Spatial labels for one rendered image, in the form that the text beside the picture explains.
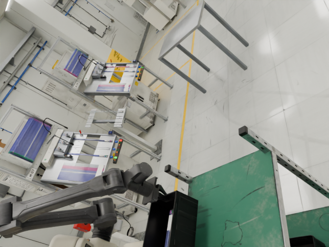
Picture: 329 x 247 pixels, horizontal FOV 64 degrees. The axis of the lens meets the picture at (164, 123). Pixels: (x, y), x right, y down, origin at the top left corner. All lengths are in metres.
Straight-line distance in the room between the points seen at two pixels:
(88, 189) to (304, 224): 1.10
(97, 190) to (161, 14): 6.37
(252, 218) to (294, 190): 1.15
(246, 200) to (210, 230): 0.19
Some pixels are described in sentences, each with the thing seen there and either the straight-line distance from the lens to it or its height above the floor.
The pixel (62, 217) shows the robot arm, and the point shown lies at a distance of 1.15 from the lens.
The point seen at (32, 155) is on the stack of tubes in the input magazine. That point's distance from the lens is 3.36.
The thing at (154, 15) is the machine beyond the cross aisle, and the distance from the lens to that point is 7.13.
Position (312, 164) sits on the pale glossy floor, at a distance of 2.13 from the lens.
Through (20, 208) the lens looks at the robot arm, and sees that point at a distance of 1.04.
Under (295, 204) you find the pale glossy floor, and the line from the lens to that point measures 2.08.
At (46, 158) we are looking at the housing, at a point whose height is 1.28.
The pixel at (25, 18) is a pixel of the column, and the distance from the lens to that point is 6.29.
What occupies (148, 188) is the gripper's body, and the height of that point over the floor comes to 1.22.
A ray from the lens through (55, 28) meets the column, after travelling 6.08.
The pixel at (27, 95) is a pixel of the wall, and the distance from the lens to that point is 5.52.
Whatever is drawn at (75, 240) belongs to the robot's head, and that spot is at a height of 1.32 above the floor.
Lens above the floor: 1.71
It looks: 25 degrees down
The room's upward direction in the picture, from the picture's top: 58 degrees counter-clockwise
